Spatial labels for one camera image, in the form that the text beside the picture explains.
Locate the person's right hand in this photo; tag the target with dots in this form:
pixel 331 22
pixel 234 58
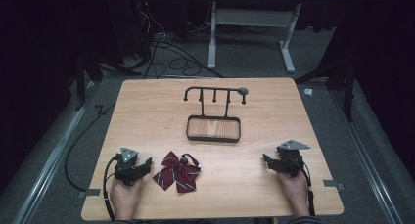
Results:
pixel 295 193

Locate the white paper scrap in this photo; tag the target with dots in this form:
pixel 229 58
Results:
pixel 308 92

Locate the black metal stand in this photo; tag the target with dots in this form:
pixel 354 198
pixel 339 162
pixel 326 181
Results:
pixel 348 90
pixel 81 80

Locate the black hook rack with tray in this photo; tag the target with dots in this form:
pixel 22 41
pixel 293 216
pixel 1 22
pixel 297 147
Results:
pixel 213 119

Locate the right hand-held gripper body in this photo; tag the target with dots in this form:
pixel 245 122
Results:
pixel 289 160

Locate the white metal desk frame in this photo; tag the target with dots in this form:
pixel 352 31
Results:
pixel 251 18

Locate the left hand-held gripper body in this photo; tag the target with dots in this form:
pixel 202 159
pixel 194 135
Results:
pixel 126 169

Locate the metal floor rail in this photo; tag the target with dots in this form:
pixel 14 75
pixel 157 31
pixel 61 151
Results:
pixel 49 168
pixel 368 158

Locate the grey tape strip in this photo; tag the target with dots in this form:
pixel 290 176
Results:
pixel 88 193
pixel 332 184

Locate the dark red striped bow tie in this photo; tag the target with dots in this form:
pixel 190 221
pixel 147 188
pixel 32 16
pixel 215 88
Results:
pixel 177 175

